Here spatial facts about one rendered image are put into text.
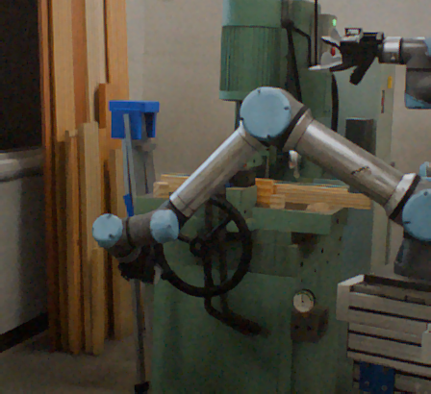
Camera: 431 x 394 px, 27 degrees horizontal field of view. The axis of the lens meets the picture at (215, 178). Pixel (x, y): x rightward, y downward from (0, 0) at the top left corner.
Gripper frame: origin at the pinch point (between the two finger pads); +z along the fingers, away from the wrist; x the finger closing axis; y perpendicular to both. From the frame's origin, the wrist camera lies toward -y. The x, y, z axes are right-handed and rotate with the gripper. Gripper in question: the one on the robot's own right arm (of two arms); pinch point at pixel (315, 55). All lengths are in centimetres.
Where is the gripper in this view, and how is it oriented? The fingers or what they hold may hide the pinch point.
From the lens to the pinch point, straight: 259.0
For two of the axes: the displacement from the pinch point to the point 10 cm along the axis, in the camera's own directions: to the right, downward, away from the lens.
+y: -2.0, -7.3, -6.6
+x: -3.0, 6.8, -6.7
